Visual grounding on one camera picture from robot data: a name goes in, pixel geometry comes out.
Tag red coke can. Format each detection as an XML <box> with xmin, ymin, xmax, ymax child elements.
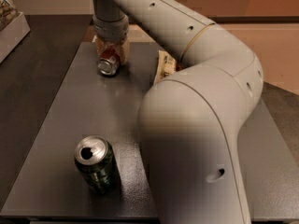
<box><xmin>97</xmin><ymin>48</ymin><xmax>121</xmax><ymax>77</ymax></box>

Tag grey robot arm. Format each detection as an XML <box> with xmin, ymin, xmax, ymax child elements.
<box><xmin>93</xmin><ymin>0</ymin><xmax>263</xmax><ymax>224</ymax></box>

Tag white box with snacks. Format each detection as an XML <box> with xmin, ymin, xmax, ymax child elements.
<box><xmin>0</xmin><ymin>0</ymin><xmax>31</xmax><ymax>63</ymax></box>

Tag brown chip bag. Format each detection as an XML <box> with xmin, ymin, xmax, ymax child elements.
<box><xmin>154</xmin><ymin>50</ymin><xmax>183</xmax><ymax>84</ymax></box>

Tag green soda can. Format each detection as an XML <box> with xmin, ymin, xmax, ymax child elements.
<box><xmin>74</xmin><ymin>135</ymin><xmax>120</xmax><ymax>194</ymax></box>

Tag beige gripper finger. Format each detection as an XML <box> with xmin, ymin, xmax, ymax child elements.
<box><xmin>119</xmin><ymin>39</ymin><xmax>130</xmax><ymax>65</ymax></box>
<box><xmin>95</xmin><ymin>36</ymin><xmax>107</xmax><ymax>59</ymax></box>

